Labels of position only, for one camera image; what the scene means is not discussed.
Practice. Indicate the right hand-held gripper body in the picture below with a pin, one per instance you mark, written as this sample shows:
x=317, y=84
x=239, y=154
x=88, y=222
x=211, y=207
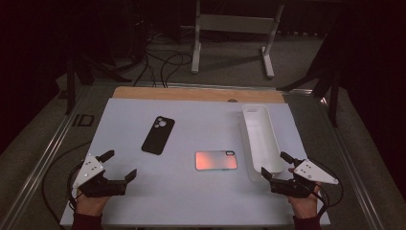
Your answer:
x=295, y=187

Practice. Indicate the black phone case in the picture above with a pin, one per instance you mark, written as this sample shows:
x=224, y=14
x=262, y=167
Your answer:
x=158, y=135

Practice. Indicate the white plastic bin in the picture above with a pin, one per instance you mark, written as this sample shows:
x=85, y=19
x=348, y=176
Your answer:
x=263, y=140

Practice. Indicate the black tripod stand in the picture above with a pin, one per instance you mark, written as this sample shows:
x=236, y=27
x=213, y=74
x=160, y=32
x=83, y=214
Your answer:
x=333, y=102
x=70, y=89

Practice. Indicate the person's right hand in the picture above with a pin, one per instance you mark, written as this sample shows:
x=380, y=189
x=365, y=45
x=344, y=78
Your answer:
x=303, y=206

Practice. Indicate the white metal stand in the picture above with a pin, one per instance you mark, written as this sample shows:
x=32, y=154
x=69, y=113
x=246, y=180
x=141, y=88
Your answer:
x=234, y=24

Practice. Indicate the person's left hand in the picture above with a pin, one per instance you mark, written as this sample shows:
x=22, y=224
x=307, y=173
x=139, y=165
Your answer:
x=91, y=204

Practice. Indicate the white table cover board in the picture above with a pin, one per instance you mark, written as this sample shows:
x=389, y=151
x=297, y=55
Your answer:
x=178, y=198

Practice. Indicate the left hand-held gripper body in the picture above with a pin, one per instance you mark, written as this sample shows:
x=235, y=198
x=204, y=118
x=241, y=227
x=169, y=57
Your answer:
x=102, y=187

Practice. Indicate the metal floor rail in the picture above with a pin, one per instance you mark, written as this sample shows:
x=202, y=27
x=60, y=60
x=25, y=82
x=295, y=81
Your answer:
x=38, y=159
x=354, y=179

